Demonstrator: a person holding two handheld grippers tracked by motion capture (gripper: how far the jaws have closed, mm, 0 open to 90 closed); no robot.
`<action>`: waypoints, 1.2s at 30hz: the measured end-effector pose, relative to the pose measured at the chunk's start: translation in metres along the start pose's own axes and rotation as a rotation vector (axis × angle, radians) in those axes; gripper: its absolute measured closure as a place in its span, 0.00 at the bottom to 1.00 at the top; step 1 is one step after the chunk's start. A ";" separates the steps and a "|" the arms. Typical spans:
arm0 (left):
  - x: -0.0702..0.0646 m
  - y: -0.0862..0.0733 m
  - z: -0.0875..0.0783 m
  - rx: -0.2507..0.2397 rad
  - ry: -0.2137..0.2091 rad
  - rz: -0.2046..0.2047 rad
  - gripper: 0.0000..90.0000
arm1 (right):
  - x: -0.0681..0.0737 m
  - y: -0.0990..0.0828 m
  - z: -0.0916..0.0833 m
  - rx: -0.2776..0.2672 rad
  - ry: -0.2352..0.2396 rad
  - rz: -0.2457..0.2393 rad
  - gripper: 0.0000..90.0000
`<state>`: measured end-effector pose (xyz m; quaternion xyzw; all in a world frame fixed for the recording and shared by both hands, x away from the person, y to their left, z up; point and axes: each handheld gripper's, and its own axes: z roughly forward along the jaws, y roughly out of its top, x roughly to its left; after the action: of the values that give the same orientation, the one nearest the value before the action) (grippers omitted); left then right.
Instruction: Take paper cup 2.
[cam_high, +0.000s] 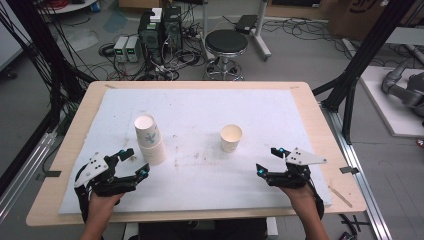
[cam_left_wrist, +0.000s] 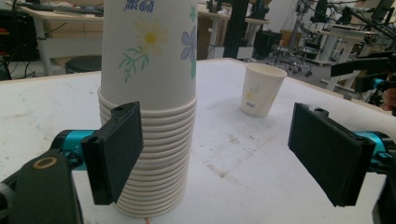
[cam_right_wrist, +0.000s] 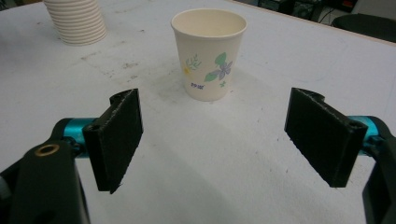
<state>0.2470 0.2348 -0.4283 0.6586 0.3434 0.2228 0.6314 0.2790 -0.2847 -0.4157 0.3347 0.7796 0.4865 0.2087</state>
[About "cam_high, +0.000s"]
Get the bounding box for person's left hand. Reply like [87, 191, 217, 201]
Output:
[86, 191, 125, 231]

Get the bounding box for thin wooden stick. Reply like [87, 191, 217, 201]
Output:
[328, 184, 353, 209]

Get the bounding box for small white box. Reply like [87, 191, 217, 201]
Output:
[149, 7, 164, 24]

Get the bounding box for person's right hand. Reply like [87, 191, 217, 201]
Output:
[279, 184, 318, 223]

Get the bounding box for white paper cup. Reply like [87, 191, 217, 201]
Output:
[219, 124, 244, 154]

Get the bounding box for black metal frame post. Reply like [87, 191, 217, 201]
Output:
[0, 0, 88, 114]

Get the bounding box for aluminium rail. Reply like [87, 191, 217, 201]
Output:
[320, 102, 394, 240]
[0, 131, 58, 223]

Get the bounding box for large brown cardboard box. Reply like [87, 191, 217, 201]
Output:
[327, 0, 392, 42]

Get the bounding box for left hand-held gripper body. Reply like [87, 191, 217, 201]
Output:
[73, 152, 141, 198]

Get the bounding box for tangle of black floor cables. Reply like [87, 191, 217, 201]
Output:
[97, 39, 205, 82]

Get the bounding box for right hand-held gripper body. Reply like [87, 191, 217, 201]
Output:
[266, 147, 328, 189]

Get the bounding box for stack of floral paper cups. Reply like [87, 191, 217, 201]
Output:
[133, 114, 168, 167]

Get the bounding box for white foam sheet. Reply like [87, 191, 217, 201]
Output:
[58, 88, 333, 215]

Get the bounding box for black flat device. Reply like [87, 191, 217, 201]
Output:
[234, 14, 259, 35]

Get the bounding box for round black stool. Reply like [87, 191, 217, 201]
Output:
[204, 29, 249, 81]

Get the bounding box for white floor board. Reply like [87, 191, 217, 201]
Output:
[359, 64, 424, 138]

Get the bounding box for person's dark clothing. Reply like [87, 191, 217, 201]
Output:
[137, 219, 268, 240]

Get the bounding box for black computer tower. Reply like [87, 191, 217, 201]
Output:
[137, 9, 165, 65]
[162, 5, 184, 51]

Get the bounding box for grey bench power supply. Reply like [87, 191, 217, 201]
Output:
[125, 35, 141, 63]
[113, 35, 129, 63]

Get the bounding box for black metal frame strut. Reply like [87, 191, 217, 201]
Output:
[312, 0, 418, 145]

